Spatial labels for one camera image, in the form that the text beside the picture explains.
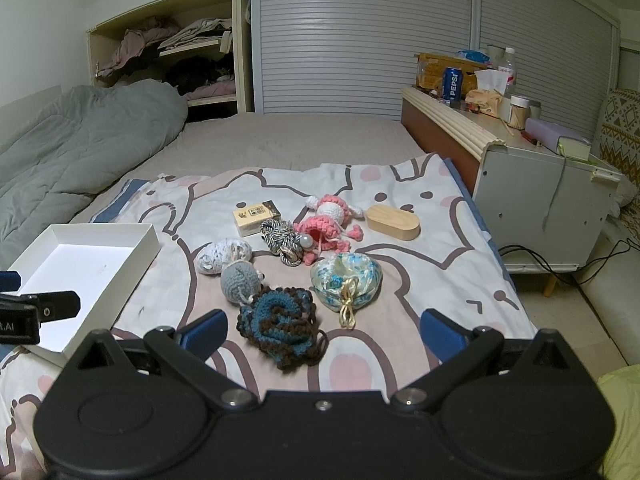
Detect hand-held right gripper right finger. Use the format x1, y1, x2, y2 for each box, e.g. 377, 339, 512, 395
389, 309, 587, 413

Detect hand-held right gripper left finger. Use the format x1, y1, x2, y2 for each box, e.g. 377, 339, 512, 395
65, 309, 261, 412

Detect white cardboard box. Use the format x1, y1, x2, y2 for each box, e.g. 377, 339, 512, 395
0, 223, 162, 367

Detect grey crochet mouse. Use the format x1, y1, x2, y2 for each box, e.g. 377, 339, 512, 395
220, 260, 268, 307

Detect blue brown crochet piece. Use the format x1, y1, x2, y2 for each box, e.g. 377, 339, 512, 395
237, 285, 329, 372

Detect white crochet pouch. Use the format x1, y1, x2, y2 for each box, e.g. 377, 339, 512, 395
195, 238, 253, 276

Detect floral drawstring pouch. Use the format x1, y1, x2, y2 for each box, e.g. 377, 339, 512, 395
310, 252, 385, 330

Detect twisted rope hair tie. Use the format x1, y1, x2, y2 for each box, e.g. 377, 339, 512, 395
260, 218, 316, 267

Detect oval wooden box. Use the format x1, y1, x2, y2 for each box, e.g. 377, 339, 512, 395
365, 204, 422, 243

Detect small yellow card box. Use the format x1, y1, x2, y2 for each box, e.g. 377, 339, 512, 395
232, 201, 282, 237

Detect printed cartoon blanket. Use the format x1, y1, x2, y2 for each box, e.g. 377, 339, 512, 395
0, 152, 540, 480

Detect pink white crochet doll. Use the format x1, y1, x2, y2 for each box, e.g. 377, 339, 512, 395
294, 194, 366, 266

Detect white nightstand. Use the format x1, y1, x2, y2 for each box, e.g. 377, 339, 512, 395
472, 110, 627, 297

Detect white sofa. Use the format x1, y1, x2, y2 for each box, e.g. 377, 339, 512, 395
582, 207, 640, 333

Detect yellow green cloth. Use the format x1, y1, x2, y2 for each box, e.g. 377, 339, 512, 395
596, 364, 640, 480

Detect bed with beige sheet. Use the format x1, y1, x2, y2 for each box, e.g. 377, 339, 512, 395
67, 110, 437, 225

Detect purple book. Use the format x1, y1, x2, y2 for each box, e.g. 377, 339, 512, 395
525, 117, 592, 162

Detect toothpick jar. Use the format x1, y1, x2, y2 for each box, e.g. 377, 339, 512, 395
509, 95, 531, 129

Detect tissue pack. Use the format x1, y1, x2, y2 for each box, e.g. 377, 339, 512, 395
465, 69, 513, 119

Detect pink folded cloth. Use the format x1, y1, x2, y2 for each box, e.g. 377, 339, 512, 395
182, 82, 237, 102

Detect blue soda can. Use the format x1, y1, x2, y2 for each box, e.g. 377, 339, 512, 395
442, 66, 466, 102

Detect dark clothes pile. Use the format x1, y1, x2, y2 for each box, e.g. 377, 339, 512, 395
165, 57, 236, 94

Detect pink clothes pile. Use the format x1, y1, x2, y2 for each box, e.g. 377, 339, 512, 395
99, 17, 176, 80

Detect brown cardboard box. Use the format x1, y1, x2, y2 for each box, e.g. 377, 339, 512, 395
415, 52, 495, 93

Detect patterned woven throw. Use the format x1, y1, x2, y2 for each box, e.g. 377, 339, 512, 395
597, 87, 640, 207

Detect cream open shelf unit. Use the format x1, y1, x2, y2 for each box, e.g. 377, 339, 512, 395
86, 0, 255, 117

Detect clear plastic bottle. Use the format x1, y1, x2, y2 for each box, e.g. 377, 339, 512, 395
500, 47, 517, 87

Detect beige folded clothes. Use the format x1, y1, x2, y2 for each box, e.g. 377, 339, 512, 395
159, 17, 234, 52

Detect wide slatted wardrobe door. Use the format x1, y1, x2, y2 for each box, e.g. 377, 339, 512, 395
250, 0, 477, 122

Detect narrow slatted wardrobe door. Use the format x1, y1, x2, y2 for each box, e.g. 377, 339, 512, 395
475, 0, 622, 128

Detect black cable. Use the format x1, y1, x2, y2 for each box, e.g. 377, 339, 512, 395
570, 238, 635, 287
497, 244, 557, 270

